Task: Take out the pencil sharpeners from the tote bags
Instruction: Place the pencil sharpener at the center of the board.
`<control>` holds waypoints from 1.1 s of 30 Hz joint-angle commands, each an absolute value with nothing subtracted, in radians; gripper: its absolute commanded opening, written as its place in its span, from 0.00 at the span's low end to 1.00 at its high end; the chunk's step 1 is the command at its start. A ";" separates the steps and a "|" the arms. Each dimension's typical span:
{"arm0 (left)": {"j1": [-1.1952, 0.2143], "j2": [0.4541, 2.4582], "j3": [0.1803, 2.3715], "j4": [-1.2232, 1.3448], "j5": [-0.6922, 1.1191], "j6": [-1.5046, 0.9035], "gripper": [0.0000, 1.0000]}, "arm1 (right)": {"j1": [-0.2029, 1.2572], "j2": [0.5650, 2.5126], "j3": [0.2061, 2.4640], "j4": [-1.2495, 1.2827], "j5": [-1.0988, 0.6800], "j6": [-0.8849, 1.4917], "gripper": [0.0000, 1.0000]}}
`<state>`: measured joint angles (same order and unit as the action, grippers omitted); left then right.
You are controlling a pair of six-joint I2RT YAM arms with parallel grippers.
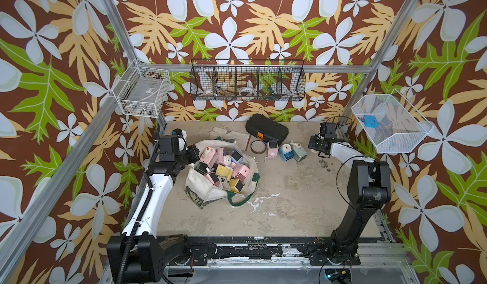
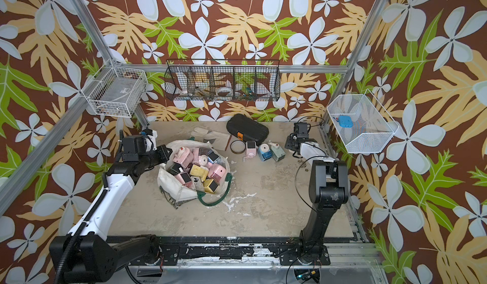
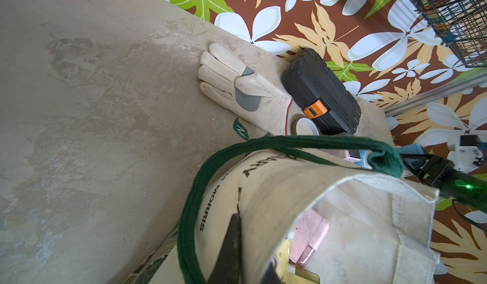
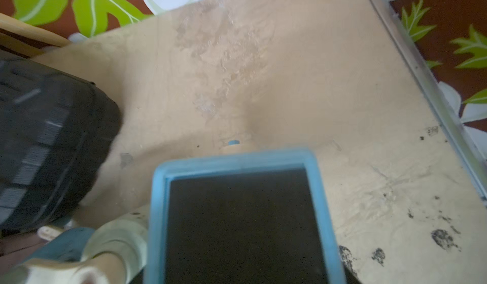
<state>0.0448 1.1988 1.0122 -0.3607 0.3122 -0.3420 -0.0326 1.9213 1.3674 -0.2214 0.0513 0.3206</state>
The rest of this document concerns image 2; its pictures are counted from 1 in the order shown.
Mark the black wire basket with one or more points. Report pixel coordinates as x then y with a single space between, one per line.
250 80

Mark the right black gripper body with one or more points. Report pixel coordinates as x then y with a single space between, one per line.
290 141

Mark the cream work glove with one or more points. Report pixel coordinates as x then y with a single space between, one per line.
218 140

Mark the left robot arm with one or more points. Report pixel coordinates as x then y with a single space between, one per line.
84 255

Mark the cream tote bag green handles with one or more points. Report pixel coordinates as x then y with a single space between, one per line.
179 187

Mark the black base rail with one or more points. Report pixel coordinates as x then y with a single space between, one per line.
287 251

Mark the white wire basket left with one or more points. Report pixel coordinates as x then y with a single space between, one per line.
115 90

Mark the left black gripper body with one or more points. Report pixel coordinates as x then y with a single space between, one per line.
156 157

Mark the brown tape roll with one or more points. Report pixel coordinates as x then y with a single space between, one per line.
238 147

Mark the large pink pencil sharpener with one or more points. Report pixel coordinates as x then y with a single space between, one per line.
184 157

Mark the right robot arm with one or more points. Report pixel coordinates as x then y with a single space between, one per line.
328 190

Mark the blue object in basket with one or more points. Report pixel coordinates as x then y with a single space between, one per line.
345 121

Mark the blue pencil sharpener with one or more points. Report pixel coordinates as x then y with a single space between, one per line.
264 152

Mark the green pencil sharpener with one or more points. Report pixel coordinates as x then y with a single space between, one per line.
277 151

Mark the black hard case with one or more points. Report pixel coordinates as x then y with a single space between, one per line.
246 129

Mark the white tape roll in basket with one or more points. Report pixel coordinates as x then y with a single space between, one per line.
224 91

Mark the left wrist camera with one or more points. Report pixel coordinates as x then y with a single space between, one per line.
134 146

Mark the yellow pencil sharpener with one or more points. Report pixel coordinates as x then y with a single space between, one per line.
199 171

